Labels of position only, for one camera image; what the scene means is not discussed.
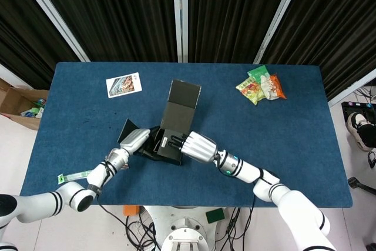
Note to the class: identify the white orange snack packet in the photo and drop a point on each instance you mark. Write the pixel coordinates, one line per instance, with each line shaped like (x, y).
(274, 87)

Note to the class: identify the blue table cloth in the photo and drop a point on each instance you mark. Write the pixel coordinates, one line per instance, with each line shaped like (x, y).
(279, 133)

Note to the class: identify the yellow green snack packet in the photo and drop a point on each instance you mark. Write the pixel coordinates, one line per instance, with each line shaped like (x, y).
(251, 90)

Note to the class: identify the black floor stand leg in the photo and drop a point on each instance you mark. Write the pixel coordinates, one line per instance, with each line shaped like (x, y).
(359, 185)

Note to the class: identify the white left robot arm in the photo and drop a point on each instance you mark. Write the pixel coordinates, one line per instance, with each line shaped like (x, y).
(44, 201)

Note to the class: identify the brown cardboard box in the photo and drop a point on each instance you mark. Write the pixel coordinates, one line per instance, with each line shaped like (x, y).
(13, 101)

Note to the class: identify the clear wrapped chopsticks packet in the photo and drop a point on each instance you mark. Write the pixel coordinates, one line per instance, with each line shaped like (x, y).
(73, 177)

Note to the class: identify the orange block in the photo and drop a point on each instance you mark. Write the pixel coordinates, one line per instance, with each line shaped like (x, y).
(131, 210)

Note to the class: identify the white photo card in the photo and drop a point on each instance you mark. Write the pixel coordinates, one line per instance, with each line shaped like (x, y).
(124, 85)

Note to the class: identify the green blue plastic packets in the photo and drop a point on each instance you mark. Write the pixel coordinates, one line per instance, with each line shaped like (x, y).
(33, 111)

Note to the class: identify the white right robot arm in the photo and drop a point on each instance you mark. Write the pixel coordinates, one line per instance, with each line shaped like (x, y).
(293, 204)

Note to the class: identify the black paper box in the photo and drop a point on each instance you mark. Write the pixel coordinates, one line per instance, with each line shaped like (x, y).
(179, 110)

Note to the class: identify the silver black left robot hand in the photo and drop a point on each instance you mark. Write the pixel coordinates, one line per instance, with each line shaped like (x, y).
(135, 140)

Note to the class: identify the white metal frame post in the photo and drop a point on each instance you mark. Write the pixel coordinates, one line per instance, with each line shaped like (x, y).
(53, 13)
(279, 16)
(179, 13)
(10, 75)
(352, 86)

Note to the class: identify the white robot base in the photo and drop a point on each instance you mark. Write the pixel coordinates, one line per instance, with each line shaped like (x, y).
(185, 227)

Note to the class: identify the black white shoe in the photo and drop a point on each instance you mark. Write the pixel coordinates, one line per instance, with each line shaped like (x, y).
(359, 130)

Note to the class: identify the black curtain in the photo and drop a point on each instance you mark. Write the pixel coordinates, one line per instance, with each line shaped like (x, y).
(123, 13)

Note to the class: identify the dark green block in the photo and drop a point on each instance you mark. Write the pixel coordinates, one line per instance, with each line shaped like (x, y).
(215, 215)

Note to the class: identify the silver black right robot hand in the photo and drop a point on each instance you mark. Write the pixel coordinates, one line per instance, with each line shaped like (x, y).
(199, 148)

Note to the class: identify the shoe on black base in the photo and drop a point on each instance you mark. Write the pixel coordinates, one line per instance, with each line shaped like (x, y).
(348, 108)

